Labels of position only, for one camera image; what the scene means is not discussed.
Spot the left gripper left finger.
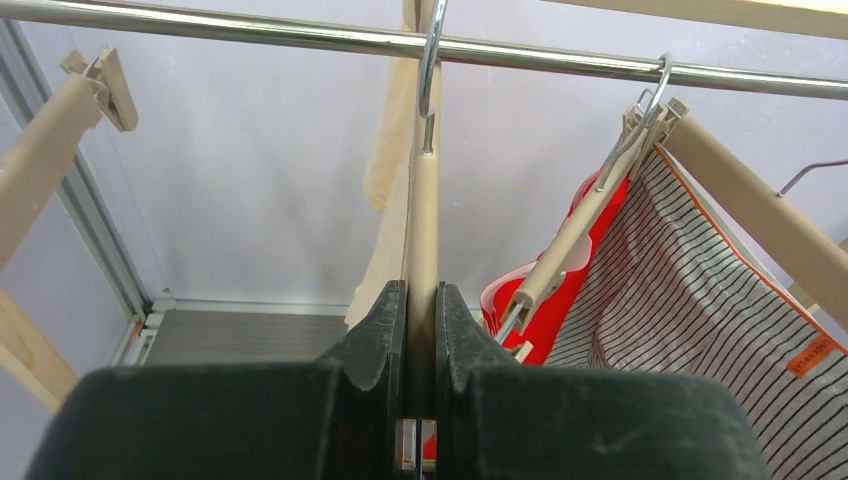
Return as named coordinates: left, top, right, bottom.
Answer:
left=26, top=280, right=407, bottom=479

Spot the beige clip hanger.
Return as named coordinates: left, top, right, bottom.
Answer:
left=1, top=46, right=139, bottom=267
left=494, top=53, right=674, bottom=345
left=394, top=0, right=452, bottom=473
left=625, top=99, right=847, bottom=330

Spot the cream underwear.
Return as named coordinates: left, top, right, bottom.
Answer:
left=344, top=56, right=419, bottom=329

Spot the wooden clothes rack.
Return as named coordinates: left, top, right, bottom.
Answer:
left=0, top=0, right=848, bottom=415

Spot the grey striped underwear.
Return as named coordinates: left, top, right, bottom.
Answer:
left=546, top=152, right=847, bottom=479

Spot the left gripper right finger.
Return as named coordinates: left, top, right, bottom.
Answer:
left=435, top=283, right=767, bottom=479

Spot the beige empty clip hanger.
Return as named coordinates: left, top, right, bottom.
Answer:
left=1, top=46, right=139, bottom=267

